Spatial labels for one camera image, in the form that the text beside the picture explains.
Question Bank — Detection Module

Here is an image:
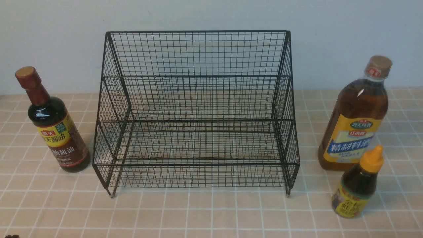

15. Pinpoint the large amber cooking wine bottle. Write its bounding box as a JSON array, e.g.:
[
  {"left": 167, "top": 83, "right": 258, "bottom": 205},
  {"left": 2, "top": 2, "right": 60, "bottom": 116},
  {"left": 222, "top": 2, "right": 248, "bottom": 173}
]
[{"left": 317, "top": 55, "right": 392, "bottom": 171}]

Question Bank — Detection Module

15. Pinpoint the dark soy sauce bottle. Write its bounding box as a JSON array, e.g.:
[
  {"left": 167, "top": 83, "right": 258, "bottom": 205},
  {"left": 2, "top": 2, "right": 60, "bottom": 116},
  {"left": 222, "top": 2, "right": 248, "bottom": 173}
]
[{"left": 15, "top": 66, "right": 91, "bottom": 172}]

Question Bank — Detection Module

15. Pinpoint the small yellow-capped sauce bottle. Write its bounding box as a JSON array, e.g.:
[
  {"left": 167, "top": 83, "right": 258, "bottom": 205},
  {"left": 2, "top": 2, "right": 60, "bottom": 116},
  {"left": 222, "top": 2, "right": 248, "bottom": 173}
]
[{"left": 331, "top": 145, "right": 384, "bottom": 218}]

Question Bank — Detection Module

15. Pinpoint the black wire mesh rack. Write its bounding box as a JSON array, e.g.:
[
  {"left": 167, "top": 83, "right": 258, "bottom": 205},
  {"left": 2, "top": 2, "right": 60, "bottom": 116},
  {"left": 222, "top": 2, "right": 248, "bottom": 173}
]
[{"left": 92, "top": 30, "right": 300, "bottom": 198}]

